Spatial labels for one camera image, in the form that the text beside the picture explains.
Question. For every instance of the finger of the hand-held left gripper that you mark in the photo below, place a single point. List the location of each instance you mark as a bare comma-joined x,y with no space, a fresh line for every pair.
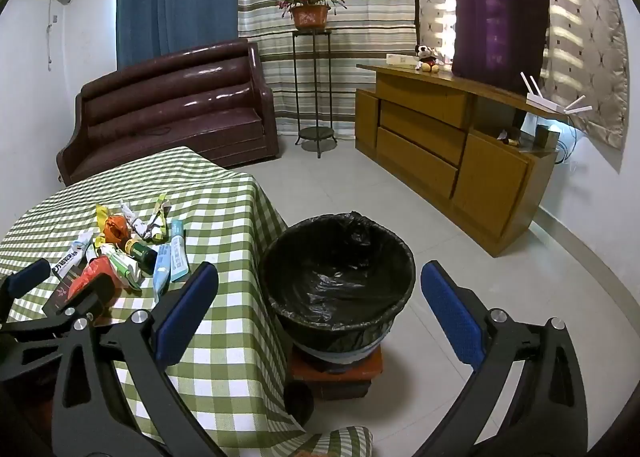
27,281
97,289

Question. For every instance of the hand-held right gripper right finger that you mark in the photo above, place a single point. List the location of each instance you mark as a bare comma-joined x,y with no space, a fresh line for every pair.
452,317

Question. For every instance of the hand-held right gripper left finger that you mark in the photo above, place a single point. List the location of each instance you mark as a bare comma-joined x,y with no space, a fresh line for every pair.
185,317

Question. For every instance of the red plastic bag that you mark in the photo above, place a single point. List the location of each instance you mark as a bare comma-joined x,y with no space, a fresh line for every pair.
85,279

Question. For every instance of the black packet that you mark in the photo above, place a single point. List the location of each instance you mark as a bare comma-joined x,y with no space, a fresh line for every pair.
60,292

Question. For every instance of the white green tube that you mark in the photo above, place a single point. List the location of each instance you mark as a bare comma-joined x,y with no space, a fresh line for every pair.
120,262

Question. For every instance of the white packet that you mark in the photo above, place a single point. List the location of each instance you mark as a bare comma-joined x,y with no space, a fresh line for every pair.
82,241

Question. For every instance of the light blue packet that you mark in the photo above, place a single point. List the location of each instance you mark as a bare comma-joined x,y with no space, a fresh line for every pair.
161,267
176,249

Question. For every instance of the green bottle with yellow cap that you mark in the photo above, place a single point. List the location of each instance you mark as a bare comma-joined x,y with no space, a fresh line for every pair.
140,251

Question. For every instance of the silver wrapper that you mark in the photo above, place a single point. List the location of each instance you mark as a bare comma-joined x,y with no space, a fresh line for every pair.
131,217

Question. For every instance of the green yellow wrapper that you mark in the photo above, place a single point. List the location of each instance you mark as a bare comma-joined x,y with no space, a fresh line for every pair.
160,217

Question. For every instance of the black lined waste bin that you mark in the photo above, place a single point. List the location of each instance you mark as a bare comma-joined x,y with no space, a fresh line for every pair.
340,317

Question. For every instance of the orange crumpled wrapper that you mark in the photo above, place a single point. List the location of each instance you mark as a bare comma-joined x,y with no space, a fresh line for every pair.
116,229

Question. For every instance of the red stool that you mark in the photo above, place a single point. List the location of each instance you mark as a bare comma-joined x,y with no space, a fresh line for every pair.
350,377

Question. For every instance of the green checked tablecloth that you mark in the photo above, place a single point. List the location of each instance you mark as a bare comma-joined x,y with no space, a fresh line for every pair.
200,197

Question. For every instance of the wooden cabinet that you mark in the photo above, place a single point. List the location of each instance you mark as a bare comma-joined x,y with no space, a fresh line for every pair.
495,182

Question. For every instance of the dark brown leather sofa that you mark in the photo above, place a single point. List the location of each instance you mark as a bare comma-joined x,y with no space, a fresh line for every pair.
165,102

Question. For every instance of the small grey box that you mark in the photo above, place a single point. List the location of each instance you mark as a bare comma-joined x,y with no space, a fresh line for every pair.
547,136

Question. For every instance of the black metal plant stand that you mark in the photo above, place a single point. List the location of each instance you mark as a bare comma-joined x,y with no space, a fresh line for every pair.
317,133

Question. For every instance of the white router with antennas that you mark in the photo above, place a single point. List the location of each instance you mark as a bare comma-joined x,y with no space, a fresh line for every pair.
545,104

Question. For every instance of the white flat box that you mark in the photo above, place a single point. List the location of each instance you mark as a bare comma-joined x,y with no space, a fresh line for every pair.
400,60

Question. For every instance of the mouse plush toy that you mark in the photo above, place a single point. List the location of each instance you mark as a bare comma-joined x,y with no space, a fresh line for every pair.
426,54

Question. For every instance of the dark curtain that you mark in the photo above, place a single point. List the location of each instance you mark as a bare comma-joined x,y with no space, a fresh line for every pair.
495,2

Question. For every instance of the potted plant in terracotta pot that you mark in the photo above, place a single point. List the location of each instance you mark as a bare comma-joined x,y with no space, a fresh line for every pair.
310,17

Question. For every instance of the beige patterned curtain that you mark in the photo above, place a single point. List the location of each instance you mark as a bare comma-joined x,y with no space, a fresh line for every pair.
580,12

